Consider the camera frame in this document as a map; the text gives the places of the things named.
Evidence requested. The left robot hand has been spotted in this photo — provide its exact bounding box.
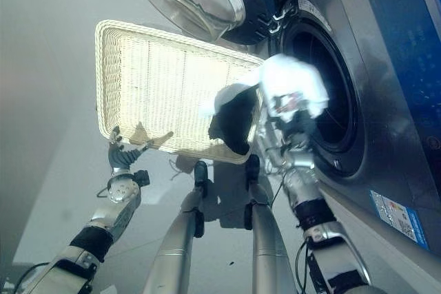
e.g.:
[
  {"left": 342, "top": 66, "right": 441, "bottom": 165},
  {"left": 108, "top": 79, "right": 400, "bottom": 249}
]
[{"left": 107, "top": 121, "right": 174, "bottom": 172}]

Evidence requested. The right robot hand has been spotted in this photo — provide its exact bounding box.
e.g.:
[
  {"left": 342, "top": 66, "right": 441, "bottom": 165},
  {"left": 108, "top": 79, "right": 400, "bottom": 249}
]
[{"left": 271, "top": 91, "right": 312, "bottom": 126}]

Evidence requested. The white garment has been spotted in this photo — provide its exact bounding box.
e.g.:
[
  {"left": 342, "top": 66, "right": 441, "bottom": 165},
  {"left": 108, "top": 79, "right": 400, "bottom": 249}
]
[{"left": 203, "top": 53, "right": 331, "bottom": 125}]

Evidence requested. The silver front-load washing machine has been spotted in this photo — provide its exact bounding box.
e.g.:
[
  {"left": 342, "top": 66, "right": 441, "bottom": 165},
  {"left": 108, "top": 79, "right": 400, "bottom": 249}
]
[{"left": 220, "top": 0, "right": 441, "bottom": 261}]

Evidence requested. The black garment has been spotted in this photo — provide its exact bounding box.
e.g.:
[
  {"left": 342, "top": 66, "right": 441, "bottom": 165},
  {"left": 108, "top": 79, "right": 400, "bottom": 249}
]
[{"left": 208, "top": 83, "right": 262, "bottom": 157}]

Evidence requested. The white wicker laundry basket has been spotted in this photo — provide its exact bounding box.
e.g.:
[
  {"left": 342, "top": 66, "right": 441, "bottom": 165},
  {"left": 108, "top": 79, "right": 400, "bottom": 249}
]
[{"left": 94, "top": 19, "right": 266, "bottom": 166}]

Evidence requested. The white warning label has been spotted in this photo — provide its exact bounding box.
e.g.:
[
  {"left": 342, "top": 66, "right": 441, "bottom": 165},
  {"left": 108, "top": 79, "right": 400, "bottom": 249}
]
[{"left": 298, "top": 0, "right": 332, "bottom": 32}]

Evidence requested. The silver right robot leg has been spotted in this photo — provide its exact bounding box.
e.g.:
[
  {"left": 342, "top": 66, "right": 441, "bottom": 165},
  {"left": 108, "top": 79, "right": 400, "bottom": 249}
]
[{"left": 243, "top": 154, "right": 293, "bottom": 294}]

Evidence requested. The blue energy label sticker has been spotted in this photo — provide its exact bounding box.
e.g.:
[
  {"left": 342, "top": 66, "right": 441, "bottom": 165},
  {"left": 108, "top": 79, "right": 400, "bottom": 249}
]
[{"left": 369, "top": 189, "right": 431, "bottom": 251}]

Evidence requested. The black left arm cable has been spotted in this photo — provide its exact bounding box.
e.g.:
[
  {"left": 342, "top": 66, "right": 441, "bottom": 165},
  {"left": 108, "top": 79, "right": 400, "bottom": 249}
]
[{"left": 14, "top": 261, "right": 51, "bottom": 294}]

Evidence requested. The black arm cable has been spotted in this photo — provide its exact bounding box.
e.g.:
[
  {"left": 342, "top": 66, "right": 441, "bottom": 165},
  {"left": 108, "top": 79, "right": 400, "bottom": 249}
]
[
  {"left": 14, "top": 261, "right": 51, "bottom": 294},
  {"left": 295, "top": 237, "right": 313, "bottom": 293}
]

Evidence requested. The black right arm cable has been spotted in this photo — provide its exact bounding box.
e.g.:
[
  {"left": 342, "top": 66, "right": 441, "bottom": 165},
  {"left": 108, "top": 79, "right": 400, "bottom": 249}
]
[{"left": 295, "top": 237, "right": 313, "bottom": 293}]

